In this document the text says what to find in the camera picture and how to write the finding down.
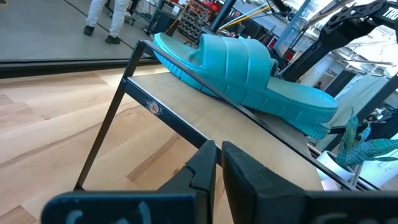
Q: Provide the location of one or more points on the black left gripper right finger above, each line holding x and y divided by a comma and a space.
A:
248, 193

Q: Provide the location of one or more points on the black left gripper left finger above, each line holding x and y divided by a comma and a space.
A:
203, 174

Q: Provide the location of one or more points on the teal slide sandal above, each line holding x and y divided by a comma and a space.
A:
242, 68

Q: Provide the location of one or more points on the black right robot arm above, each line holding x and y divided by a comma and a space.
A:
345, 28

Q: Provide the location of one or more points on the teal plant in white pot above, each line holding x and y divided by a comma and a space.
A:
354, 149

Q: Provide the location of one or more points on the black pole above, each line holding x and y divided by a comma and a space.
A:
222, 14

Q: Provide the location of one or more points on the yellow bar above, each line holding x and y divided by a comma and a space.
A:
245, 17

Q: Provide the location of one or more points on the light blue column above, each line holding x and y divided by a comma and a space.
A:
292, 28

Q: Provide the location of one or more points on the person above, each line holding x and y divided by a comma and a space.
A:
118, 18

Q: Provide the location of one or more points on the wooden shelf with black frame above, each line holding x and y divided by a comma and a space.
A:
233, 124

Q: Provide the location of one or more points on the black metal rig frame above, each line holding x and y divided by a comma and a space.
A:
62, 67

